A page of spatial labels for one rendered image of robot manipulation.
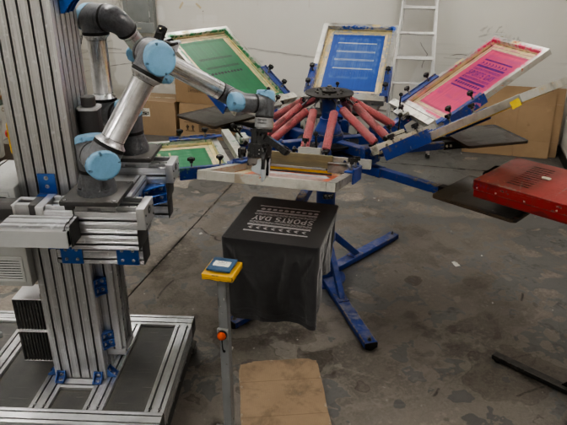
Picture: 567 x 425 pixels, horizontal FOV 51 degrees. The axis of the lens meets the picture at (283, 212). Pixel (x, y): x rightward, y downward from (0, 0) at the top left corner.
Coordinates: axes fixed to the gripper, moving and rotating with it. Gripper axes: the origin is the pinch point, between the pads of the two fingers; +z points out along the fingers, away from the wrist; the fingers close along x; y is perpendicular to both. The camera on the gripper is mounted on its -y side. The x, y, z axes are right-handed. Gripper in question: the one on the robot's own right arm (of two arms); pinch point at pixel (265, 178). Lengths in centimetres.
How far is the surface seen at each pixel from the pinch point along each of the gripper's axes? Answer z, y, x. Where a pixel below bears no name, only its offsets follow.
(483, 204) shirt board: 11, -92, -77
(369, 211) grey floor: 52, -16, -286
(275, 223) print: 23.8, 2.6, -31.5
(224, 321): 60, 12, 8
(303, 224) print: 23.4, -10.3, -33.0
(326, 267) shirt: 45, -21, -44
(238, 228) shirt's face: 26.4, 17.6, -22.3
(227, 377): 88, 11, 1
